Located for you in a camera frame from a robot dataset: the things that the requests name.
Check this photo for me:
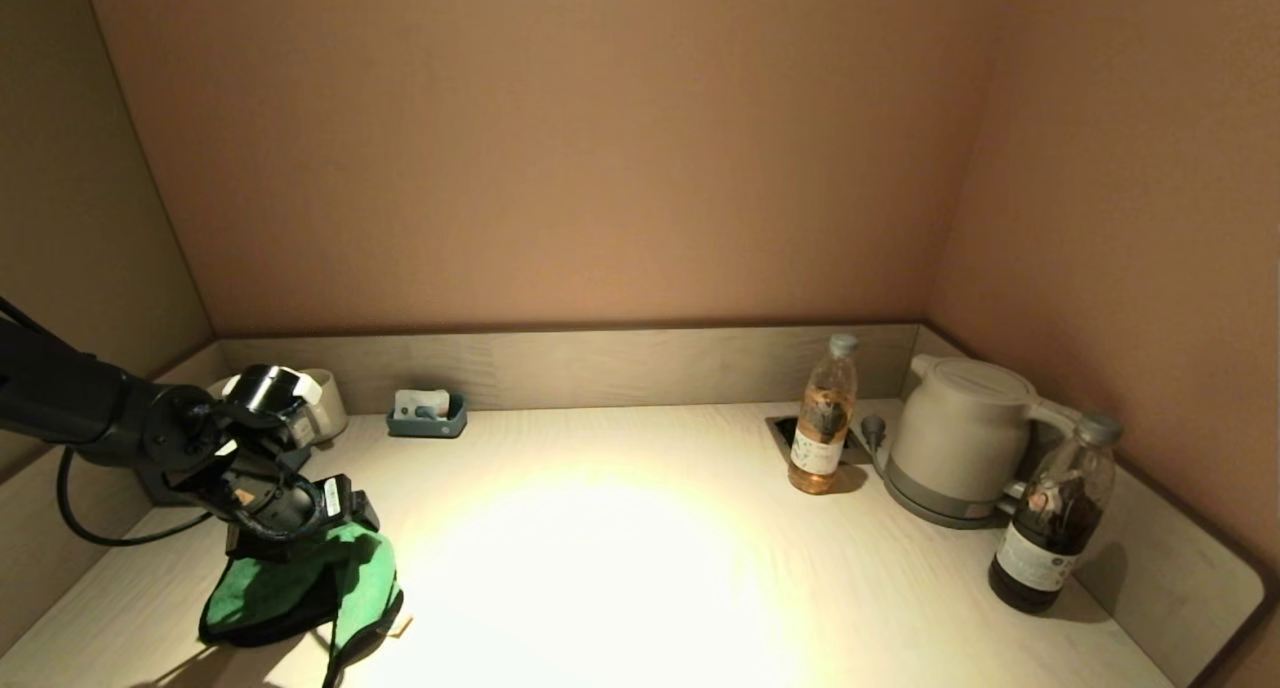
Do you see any dark tea plastic bottle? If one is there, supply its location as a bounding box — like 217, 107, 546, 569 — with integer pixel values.
988, 415, 1123, 615

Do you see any grey-blue tissue box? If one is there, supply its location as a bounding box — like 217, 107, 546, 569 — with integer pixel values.
135, 466, 206, 507

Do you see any grey power plug with cord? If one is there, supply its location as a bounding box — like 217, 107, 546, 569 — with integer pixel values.
860, 415, 901, 489

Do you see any grey kettle base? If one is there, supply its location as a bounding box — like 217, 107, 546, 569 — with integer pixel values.
880, 463, 1021, 531

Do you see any green microfibre cloth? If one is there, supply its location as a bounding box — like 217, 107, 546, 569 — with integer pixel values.
198, 521, 405, 688

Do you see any light tea plastic bottle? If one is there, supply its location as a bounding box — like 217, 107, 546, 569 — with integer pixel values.
788, 334, 860, 496

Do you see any small blue sachet tray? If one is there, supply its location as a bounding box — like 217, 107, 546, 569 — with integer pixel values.
387, 394, 469, 440

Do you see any black wrist camera white cap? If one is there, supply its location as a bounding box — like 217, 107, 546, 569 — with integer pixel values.
221, 364, 324, 441

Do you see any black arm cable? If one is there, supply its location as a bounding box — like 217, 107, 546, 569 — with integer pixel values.
56, 446, 217, 548

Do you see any black recessed table socket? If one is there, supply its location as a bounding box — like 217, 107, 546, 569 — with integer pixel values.
766, 415, 873, 467

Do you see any white electric kettle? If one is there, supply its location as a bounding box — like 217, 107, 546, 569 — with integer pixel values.
886, 355, 1087, 501

